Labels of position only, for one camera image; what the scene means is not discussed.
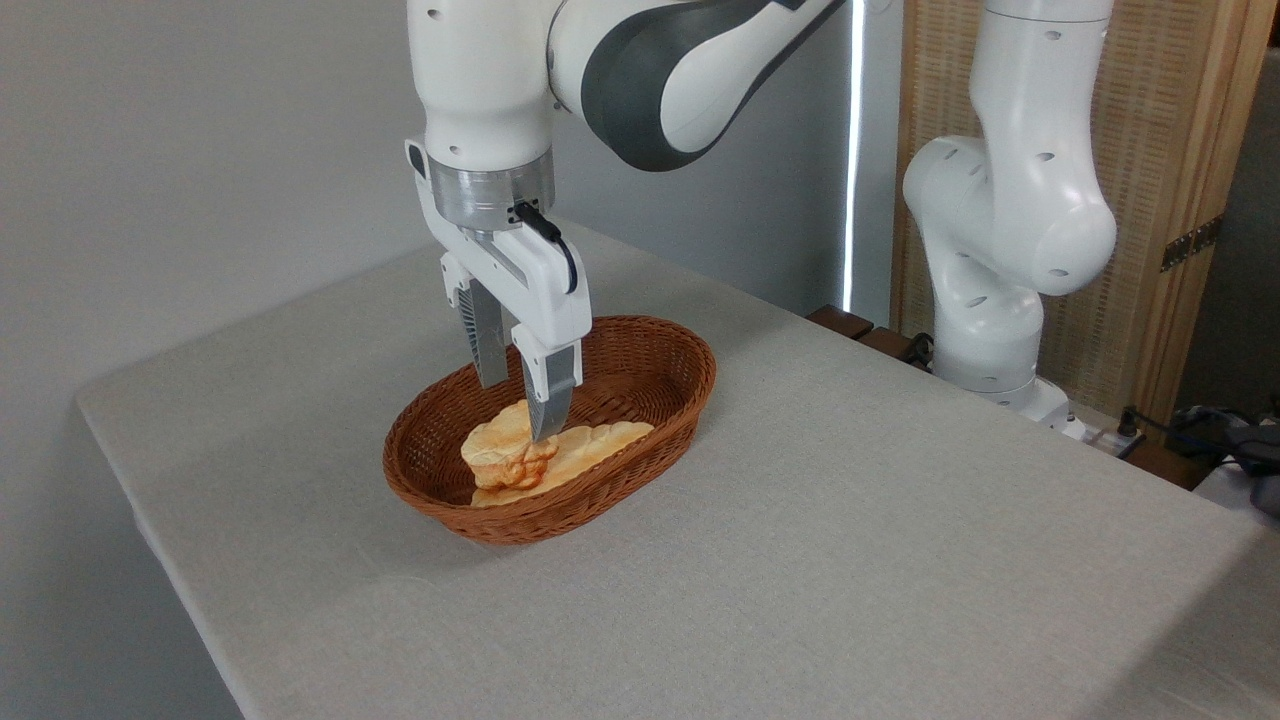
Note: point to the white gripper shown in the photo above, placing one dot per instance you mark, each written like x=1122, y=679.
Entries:
x=535, y=280

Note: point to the round puffy bread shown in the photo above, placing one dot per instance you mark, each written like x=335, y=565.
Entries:
x=505, y=450

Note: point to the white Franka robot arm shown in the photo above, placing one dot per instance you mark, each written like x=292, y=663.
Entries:
x=490, y=80

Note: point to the long flat bread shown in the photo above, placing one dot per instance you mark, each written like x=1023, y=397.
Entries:
x=600, y=445

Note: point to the brown oval wicker basket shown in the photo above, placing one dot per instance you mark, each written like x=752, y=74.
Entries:
x=650, y=360

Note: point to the dark brown wooden block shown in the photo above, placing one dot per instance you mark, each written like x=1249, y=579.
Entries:
x=850, y=325

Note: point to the metal screen hinge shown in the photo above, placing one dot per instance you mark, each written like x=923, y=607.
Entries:
x=1190, y=243

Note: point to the wooden rattan folding screen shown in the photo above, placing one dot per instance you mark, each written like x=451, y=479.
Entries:
x=1170, y=120

